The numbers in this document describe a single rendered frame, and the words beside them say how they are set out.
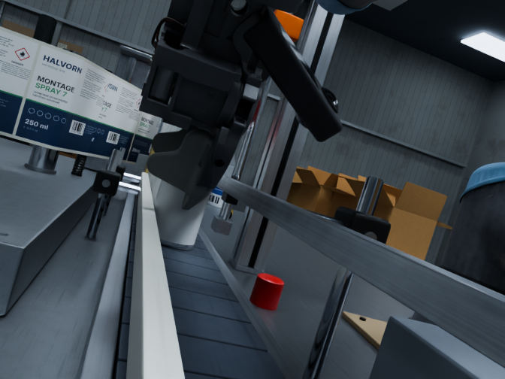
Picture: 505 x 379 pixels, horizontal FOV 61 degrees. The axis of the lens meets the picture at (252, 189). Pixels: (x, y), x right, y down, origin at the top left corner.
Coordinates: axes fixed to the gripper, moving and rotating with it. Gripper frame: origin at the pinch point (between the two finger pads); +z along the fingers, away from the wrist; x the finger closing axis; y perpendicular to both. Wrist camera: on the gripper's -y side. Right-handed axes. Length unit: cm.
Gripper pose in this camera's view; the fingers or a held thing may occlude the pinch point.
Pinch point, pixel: (196, 198)
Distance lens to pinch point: 41.1
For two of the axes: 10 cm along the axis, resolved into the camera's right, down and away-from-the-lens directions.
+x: 0.6, 5.7, -8.2
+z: -3.8, 7.7, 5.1
